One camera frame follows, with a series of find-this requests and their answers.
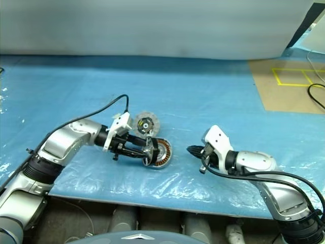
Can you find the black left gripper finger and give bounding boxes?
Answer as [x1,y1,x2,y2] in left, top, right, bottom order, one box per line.
[121,149,153,159]
[127,135,151,147]

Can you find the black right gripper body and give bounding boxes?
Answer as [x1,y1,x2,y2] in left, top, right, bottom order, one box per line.
[200,143,219,174]

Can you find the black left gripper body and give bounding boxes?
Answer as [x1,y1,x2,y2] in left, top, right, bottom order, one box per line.
[108,133,133,161]

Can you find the silver motor stator copper windings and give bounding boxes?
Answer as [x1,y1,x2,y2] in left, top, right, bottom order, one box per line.
[143,136,174,170]

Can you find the white round motor rotor cover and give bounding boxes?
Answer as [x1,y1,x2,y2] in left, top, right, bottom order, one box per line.
[133,111,161,139]

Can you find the blue plastic table sheet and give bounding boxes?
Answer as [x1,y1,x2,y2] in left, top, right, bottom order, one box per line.
[0,54,325,220]

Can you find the dark grey rounded cylinder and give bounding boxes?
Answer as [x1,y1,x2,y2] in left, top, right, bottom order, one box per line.
[112,206,140,234]
[183,212,217,236]

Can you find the small white rounded part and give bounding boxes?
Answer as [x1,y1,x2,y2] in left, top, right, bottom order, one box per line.
[225,223,245,242]

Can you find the grey robot torso silver chevron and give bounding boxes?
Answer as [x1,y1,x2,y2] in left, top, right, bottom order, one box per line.
[63,230,214,244]

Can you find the brown cardboard sheet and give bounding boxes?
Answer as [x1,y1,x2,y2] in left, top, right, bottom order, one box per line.
[248,59,325,115]

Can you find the white foam backdrop sheet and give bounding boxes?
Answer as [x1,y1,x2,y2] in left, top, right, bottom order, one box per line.
[0,0,321,61]

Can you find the white upright panel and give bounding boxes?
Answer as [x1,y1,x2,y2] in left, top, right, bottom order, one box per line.
[296,20,325,55]

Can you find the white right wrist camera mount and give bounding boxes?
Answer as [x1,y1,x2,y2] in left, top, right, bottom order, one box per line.
[204,125,235,171]

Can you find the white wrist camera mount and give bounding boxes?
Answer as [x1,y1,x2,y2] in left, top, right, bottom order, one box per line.
[102,113,133,153]
[204,125,235,171]

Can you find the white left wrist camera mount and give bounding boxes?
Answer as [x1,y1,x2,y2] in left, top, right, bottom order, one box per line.
[102,113,133,153]

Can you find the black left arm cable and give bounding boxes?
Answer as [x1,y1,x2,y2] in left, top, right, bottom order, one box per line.
[0,94,130,191]

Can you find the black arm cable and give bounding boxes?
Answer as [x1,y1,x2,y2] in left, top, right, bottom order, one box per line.
[0,94,130,191]
[202,162,325,213]

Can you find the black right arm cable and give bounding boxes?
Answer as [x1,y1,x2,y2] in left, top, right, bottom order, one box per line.
[202,162,325,213]

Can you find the black loose cable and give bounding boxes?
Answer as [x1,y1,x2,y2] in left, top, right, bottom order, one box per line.
[307,83,325,111]

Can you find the thin white cable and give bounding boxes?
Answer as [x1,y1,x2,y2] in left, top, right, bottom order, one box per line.
[306,49,325,83]

